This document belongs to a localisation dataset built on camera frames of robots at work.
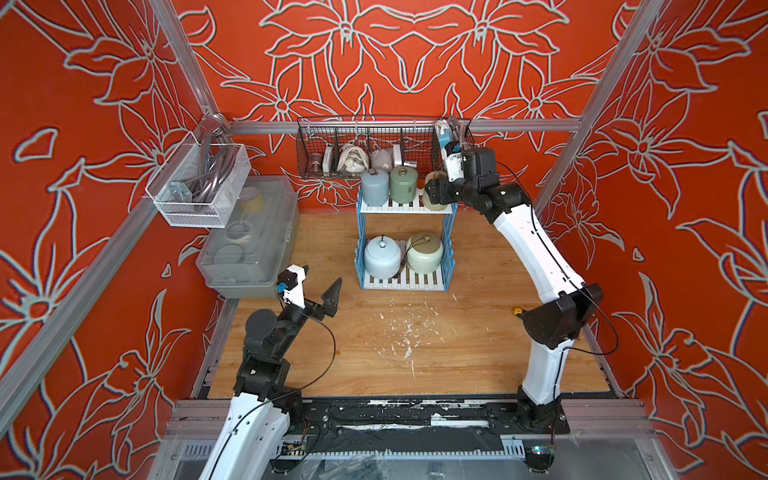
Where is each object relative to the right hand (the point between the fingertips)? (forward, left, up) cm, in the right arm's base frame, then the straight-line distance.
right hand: (432, 179), depth 79 cm
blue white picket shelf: (-11, +5, -34) cm, 36 cm away
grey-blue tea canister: (-2, +15, -2) cm, 16 cm away
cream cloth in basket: (+14, +23, -3) cm, 27 cm away
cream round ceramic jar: (-6, 0, -25) cm, 26 cm away
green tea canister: (0, +8, -1) cm, 8 cm away
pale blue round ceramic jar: (-8, +14, -24) cm, 29 cm away
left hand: (-25, +27, -8) cm, 38 cm away
